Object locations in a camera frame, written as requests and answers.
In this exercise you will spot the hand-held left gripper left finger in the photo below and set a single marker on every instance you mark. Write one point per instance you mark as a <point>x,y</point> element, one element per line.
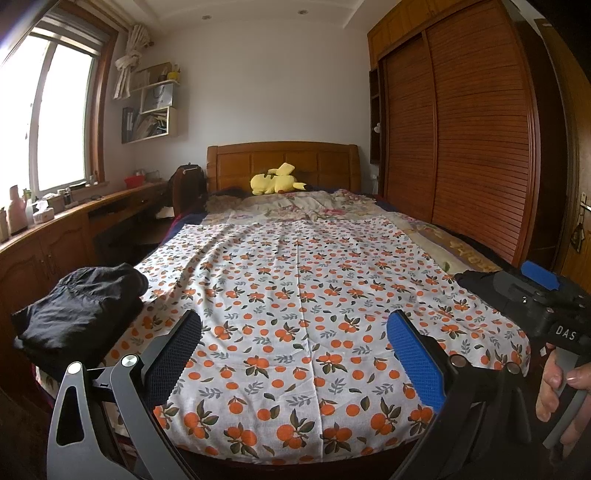
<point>178,355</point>

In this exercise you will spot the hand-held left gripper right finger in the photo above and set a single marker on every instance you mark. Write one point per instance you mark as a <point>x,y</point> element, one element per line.
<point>415,360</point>

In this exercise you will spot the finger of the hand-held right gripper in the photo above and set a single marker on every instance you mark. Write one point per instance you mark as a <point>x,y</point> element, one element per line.
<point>540,274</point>
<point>524,300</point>

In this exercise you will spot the black garment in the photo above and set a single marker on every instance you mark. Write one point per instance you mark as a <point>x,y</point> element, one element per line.
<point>480,286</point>

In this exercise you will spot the black jacket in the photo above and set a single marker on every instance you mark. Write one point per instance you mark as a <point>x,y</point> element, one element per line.
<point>78,304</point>

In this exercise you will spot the person's right hand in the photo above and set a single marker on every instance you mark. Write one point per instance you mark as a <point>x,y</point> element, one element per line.
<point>551,387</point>

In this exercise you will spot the orange print bedsheet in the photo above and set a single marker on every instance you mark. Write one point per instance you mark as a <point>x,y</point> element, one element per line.
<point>300,300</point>

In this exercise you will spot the navy blanket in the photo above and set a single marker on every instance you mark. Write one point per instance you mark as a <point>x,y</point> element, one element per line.
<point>187,221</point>

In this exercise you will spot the wooden door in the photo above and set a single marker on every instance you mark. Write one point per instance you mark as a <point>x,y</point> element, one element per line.
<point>568,138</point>

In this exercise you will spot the wooden louvered wardrobe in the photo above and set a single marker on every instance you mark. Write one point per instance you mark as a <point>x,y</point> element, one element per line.
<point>461,138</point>

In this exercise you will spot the wooden desk cabinet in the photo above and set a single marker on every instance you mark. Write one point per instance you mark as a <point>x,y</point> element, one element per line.
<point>69,240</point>

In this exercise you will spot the black backpack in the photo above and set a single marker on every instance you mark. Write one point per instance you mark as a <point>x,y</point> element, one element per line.
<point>187,189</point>

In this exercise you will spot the floral quilt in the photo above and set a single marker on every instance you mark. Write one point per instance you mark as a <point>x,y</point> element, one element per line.
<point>323,207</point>

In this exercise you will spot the tissue box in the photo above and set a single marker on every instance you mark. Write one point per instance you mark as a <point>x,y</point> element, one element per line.
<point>44,217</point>

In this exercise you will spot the yellow plush toy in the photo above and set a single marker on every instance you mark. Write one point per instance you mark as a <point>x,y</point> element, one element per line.
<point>274,182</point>

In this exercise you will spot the pink bottle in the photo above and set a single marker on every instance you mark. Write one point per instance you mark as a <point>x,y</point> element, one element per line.
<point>18,212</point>

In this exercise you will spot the wooden bed headboard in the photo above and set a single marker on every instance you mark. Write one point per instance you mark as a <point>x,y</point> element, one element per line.
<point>323,161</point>

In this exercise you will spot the black binders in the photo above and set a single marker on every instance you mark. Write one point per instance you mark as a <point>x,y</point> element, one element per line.
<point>128,124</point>

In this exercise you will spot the white paper bag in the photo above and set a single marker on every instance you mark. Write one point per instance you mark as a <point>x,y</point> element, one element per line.
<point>157,98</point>

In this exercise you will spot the wooden framed window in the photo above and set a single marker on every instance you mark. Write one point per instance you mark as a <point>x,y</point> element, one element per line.
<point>60,115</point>

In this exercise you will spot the small yellow toy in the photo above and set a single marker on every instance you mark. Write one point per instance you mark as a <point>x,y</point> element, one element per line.
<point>173,74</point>

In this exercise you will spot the tied white curtain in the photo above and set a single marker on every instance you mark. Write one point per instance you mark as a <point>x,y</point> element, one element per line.
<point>129,64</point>

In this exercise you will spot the white wall shelf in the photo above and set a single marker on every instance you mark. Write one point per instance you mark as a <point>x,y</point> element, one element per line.
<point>173,122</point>

